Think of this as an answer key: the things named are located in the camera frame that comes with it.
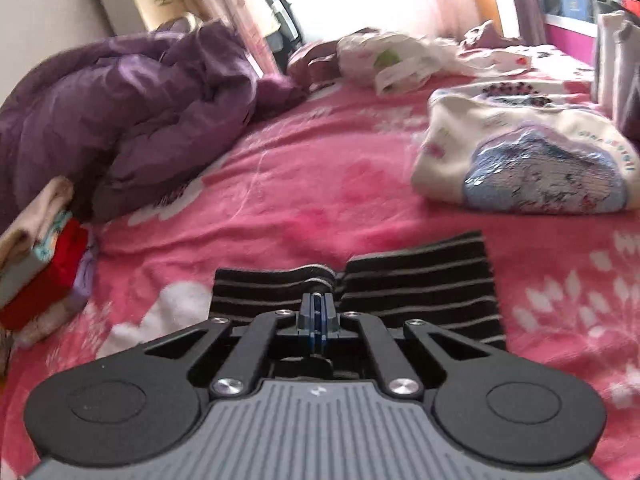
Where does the beige folded garment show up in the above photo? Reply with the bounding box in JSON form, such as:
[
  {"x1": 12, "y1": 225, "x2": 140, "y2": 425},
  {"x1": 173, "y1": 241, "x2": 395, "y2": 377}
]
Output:
[{"x1": 0, "y1": 176, "x2": 76, "y2": 267}]

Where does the pink floral blanket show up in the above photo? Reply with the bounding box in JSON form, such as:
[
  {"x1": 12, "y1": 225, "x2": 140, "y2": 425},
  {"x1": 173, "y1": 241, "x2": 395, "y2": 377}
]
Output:
[{"x1": 0, "y1": 42, "x2": 640, "y2": 480}]

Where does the white plastic bag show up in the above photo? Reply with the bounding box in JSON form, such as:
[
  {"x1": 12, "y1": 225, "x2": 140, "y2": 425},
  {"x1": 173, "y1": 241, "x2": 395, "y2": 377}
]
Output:
[{"x1": 336, "y1": 29, "x2": 534, "y2": 97}]

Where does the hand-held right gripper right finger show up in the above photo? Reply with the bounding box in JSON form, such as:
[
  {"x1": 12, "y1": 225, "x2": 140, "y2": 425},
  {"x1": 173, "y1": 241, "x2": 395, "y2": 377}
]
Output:
[{"x1": 320, "y1": 292, "x2": 483, "y2": 397}]

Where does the white sequin print sweatshirt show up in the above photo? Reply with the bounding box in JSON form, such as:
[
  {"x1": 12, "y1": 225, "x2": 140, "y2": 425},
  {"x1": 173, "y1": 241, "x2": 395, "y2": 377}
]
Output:
[{"x1": 410, "y1": 80, "x2": 640, "y2": 217}]

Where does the purple duvet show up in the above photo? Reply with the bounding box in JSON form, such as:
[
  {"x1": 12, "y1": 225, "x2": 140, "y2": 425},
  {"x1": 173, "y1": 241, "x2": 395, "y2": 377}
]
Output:
[{"x1": 0, "y1": 20, "x2": 312, "y2": 237}]

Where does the red folded garment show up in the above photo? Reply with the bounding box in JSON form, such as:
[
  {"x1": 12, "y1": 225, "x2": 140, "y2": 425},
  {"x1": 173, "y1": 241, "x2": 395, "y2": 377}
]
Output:
[{"x1": 0, "y1": 217, "x2": 92, "y2": 332}]

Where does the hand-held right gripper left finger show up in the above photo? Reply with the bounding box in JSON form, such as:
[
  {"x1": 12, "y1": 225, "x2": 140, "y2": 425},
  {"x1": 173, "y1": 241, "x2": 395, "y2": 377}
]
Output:
[{"x1": 142, "y1": 292, "x2": 321, "y2": 397}]

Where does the pink crumpled garment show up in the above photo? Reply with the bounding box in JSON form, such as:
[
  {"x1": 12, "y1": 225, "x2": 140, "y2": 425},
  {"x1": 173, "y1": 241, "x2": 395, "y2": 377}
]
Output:
[{"x1": 286, "y1": 41, "x2": 347, "y2": 90}]

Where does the black striped cloth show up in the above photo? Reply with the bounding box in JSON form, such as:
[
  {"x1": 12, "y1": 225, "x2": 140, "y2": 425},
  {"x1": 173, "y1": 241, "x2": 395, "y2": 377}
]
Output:
[{"x1": 207, "y1": 231, "x2": 508, "y2": 354}]

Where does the lilac folded garment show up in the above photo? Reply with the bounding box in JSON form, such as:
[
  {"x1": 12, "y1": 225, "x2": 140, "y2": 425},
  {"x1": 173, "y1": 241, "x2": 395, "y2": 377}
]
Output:
[{"x1": 69, "y1": 232, "x2": 99, "y2": 312}]

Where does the mauve crumpled garment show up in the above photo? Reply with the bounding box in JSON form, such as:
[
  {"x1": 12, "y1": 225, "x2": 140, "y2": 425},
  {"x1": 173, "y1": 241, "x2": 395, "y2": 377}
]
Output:
[{"x1": 459, "y1": 20, "x2": 527, "y2": 52}]

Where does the light teal folded garment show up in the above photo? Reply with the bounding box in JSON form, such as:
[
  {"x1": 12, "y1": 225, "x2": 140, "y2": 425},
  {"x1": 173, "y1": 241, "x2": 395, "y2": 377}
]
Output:
[{"x1": 0, "y1": 209, "x2": 74, "y2": 309}]

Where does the pink patterned curtain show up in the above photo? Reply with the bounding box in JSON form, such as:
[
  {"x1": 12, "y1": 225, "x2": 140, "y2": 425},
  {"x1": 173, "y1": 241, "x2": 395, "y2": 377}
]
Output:
[{"x1": 172, "y1": 0, "x2": 282, "y2": 78}]

